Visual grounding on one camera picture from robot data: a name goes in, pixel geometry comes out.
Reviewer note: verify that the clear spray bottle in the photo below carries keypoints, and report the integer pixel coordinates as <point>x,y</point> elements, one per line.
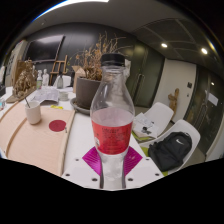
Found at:
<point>39,81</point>

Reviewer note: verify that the round ceiling light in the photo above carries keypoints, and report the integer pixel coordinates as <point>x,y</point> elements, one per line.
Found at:
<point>164,45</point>
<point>204,50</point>

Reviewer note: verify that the small white tape roll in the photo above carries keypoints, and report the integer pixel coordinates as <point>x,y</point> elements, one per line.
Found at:
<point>63,96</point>

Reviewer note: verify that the brown cardboard box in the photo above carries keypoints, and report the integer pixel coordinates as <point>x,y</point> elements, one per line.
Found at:
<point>77,75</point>

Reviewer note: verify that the grey plant saucer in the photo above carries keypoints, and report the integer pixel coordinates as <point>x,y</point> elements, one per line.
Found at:
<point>76,107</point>

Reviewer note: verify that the black backpack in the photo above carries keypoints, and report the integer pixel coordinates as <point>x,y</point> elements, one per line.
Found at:
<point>170,151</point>

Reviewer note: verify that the stack of papers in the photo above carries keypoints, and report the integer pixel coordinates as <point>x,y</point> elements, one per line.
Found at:
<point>143,123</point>

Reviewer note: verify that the small dark screw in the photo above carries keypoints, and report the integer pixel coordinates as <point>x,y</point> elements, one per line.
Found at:
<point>65,129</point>

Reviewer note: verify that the beige plywood sheet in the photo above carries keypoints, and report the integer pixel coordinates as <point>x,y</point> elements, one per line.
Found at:
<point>33,143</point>

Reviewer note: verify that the thin metal stir stick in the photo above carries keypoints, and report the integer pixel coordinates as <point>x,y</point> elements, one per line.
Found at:
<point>26,101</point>

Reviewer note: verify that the white bust figure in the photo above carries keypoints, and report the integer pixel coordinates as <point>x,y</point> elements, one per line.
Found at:
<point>45,78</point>

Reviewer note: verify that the wooden easel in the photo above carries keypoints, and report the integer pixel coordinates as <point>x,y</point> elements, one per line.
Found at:
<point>58,66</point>

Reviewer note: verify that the flat round red coaster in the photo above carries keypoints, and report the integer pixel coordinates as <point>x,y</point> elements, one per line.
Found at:
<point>57,125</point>

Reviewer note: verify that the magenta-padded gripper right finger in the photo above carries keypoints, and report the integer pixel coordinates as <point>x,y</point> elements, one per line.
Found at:
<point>146,170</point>

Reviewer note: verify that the wooden wall figure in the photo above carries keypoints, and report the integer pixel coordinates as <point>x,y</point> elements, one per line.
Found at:
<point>173,100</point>

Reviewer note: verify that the white chair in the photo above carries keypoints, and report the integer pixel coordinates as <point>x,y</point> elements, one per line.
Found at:
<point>67,80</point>
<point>186,128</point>
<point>161,113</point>

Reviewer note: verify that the clear bottle with red label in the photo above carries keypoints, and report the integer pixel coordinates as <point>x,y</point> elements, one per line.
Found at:
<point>112,133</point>

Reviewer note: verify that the white cup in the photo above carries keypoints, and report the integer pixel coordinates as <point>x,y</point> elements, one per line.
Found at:
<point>33,115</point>

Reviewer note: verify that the small yellow strip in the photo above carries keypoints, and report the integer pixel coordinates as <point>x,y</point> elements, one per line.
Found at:
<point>56,107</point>

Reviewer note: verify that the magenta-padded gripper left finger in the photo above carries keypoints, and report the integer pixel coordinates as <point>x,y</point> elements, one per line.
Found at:
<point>75,171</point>

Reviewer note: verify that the black wall screen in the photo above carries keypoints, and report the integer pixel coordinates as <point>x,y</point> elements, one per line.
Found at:
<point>45,48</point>

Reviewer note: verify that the dried plant in grey pot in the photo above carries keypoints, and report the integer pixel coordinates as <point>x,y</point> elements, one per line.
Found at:
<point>86,93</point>

